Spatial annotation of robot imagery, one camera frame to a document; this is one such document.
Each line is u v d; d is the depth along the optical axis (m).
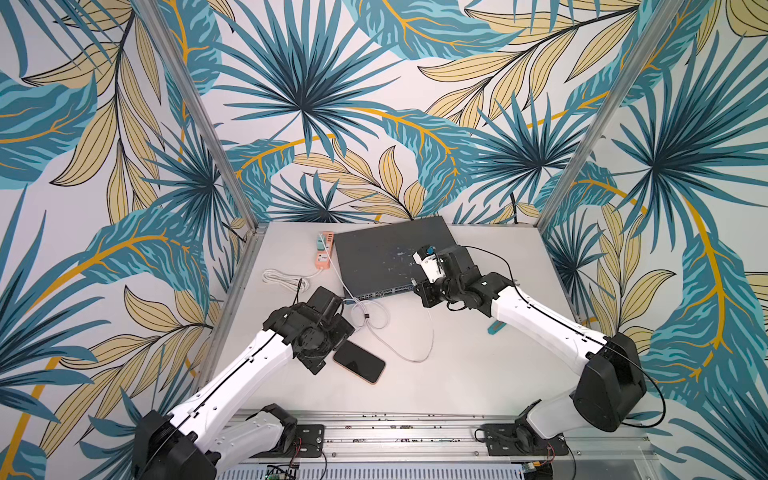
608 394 0.42
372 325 0.93
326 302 0.60
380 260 1.06
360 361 0.96
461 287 0.61
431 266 0.73
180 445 0.37
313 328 0.55
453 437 0.75
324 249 1.10
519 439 0.67
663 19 0.69
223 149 0.97
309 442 0.73
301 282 1.00
